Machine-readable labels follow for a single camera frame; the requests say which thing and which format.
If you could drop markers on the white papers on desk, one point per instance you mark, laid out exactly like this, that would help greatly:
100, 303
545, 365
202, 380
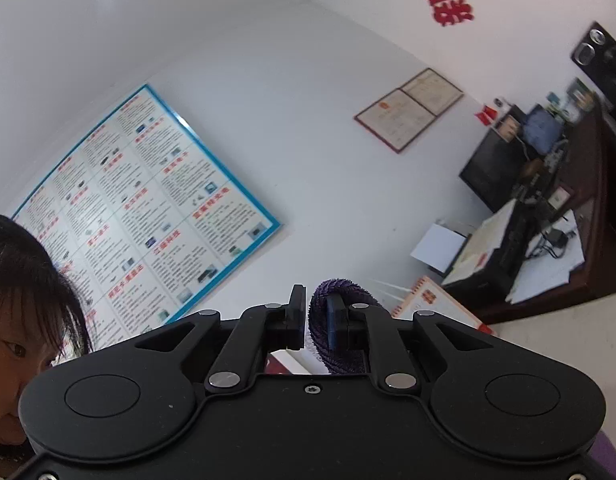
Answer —
546, 266

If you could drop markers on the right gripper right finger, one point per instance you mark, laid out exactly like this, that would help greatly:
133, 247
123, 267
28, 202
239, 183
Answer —
376, 333

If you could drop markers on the black computer monitor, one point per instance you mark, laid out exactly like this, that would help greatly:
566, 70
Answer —
495, 167

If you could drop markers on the dark wooden desk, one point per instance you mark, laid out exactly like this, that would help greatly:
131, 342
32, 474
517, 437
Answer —
590, 173

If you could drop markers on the purple towel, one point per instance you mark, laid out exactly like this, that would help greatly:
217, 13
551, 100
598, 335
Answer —
328, 325

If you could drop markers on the black water dispenser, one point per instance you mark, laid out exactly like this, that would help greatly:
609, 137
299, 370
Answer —
595, 55

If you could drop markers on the black power adapter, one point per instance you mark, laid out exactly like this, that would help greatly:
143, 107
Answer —
555, 242

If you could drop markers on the framed certificates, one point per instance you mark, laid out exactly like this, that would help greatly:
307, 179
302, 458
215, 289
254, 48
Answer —
400, 116

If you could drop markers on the blue framed wall poster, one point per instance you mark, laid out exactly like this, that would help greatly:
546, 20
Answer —
143, 219

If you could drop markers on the woman operator head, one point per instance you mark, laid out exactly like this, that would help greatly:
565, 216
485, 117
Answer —
39, 310

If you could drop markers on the black printer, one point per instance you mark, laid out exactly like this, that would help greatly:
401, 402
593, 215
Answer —
484, 271

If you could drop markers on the small red flags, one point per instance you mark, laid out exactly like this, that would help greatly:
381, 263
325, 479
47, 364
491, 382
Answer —
487, 116

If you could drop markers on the red desk calendar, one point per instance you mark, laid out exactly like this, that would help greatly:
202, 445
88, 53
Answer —
426, 295

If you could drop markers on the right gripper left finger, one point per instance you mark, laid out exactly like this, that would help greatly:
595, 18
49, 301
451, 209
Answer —
248, 340

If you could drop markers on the blue bag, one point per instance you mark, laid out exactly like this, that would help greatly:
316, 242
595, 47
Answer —
541, 130

